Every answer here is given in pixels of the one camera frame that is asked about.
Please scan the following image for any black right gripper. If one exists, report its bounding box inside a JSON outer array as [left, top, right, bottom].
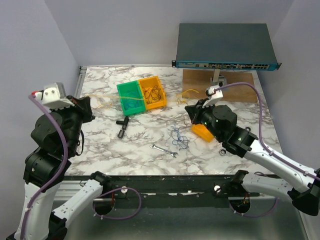
[[186, 97, 223, 141]]

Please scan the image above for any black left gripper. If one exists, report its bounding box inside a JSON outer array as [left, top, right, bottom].
[[49, 94, 96, 155]]

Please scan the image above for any dark purple wire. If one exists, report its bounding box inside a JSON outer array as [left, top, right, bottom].
[[141, 86, 162, 105]]

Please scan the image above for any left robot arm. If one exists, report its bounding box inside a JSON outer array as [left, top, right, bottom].
[[7, 94, 112, 240]]

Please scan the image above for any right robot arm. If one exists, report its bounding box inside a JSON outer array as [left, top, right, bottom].
[[184, 103, 320, 216]]

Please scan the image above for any loose yellow plastic bin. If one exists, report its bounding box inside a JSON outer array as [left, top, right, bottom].
[[191, 124, 214, 143]]

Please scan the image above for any orange plastic bin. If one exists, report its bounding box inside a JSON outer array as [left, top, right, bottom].
[[137, 76, 167, 111]]

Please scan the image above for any green plastic bin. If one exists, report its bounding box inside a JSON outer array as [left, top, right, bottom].
[[116, 80, 146, 116]]

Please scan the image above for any small silver open-end wrench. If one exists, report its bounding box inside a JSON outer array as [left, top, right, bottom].
[[149, 144, 178, 158]]

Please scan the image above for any silver ratchet wrench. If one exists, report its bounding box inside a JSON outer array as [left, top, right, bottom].
[[219, 126, 256, 158]]

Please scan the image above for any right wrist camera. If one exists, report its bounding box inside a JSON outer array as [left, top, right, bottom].
[[202, 85, 223, 108]]

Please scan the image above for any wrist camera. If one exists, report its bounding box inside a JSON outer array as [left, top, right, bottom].
[[202, 85, 223, 108], [33, 82, 75, 110]]

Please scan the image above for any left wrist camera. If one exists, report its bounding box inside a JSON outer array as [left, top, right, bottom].
[[33, 82, 75, 110]]

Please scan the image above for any grey switch stand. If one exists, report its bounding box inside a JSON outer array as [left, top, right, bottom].
[[210, 69, 227, 87]]

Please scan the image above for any black T-handle socket tool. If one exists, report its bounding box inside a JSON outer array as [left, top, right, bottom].
[[116, 116, 129, 139]]

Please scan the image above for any blue network switch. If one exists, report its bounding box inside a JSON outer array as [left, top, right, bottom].
[[171, 23, 282, 71]]

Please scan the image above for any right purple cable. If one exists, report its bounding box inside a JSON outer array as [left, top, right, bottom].
[[214, 82, 320, 218]]

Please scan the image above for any black mounting rail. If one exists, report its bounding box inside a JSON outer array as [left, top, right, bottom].
[[89, 175, 250, 209]]

